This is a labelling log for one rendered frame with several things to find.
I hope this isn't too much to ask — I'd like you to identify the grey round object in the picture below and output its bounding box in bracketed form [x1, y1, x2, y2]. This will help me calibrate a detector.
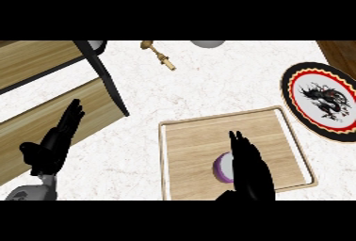
[189, 40, 226, 49]

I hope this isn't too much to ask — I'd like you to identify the wooden cabinet panel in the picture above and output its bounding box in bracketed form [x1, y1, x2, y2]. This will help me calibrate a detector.
[0, 40, 87, 95]

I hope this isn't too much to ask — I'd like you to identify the dark brown wooden block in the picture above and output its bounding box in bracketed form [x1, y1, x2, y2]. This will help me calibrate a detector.
[316, 40, 356, 81]

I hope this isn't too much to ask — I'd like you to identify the black cabinet edge strip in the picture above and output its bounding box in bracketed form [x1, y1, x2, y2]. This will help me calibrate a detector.
[72, 40, 131, 118]

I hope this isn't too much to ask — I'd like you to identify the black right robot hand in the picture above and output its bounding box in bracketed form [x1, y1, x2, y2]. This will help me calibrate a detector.
[214, 130, 276, 201]

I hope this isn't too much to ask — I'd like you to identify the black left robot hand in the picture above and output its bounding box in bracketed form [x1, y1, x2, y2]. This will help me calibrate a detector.
[17, 98, 85, 177]

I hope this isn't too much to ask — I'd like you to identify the wooden tray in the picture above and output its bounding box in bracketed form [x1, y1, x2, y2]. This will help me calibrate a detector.
[156, 105, 320, 201]

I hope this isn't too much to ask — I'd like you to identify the dragon print plate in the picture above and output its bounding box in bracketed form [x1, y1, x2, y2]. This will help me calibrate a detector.
[279, 61, 356, 143]

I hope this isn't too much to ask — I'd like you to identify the purple-rimmed can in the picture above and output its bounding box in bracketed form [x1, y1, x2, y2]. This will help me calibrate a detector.
[211, 151, 236, 185]

